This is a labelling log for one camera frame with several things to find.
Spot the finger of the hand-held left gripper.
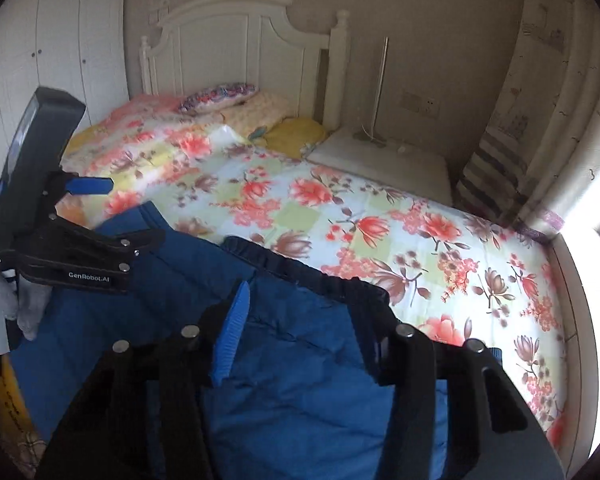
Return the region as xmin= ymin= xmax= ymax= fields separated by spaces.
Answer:
xmin=42 ymin=172 xmax=115 ymax=211
xmin=17 ymin=212 xmax=167 ymax=273

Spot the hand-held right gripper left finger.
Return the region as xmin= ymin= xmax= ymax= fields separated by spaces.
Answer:
xmin=35 ymin=280 xmax=253 ymax=480

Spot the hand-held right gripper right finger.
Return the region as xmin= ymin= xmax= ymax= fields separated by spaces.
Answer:
xmin=374 ymin=305 xmax=566 ymax=480

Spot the blue puffer jacket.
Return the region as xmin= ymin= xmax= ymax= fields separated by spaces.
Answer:
xmin=10 ymin=200 xmax=453 ymax=480

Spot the person's left forearm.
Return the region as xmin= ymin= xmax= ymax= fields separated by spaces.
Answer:
xmin=0 ymin=276 xmax=45 ymax=343

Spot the pink blanket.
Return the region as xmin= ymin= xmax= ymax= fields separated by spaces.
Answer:
xmin=97 ymin=93 xmax=187 ymax=128

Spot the white wardrobe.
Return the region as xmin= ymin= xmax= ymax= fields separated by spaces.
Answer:
xmin=0 ymin=0 xmax=132 ymax=188

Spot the patterned purple pillow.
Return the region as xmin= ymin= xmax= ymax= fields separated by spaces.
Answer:
xmin=177 ymin=82 xmax=258 ymax=115

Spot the floral bedsheet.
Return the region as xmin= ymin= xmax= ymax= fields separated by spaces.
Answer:
xmin=55 ymin=95 xmax=570 ymax=453

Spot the beige pillow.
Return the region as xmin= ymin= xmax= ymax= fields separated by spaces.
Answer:
xmin=220 ymin=91 xmax=297 ymax=137

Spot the white bed headboard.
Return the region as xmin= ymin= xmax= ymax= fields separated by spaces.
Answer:
xmin=139 ymin=0 xmax=352 ymax=130

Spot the yellow cloth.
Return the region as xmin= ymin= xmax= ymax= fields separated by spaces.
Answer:
xmin=264 ymin=117 xmax=329 ymax=159

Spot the white nightstand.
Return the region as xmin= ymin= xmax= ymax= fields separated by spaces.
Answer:
xmin=307 ymin=125 xmax=454 ymax=207

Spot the slim white desk lamp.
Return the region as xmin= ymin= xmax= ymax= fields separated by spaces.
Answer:
xmin=352 ymin=36 xmax=392 ymax=147

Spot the printed curtain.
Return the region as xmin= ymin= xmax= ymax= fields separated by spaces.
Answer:
xmin=454 ymin=0 xmax=600 ymax=242

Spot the wall socket panel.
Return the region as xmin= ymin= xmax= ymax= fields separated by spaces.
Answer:
xmin=399 ymin=91 xmax=442 ymax=118

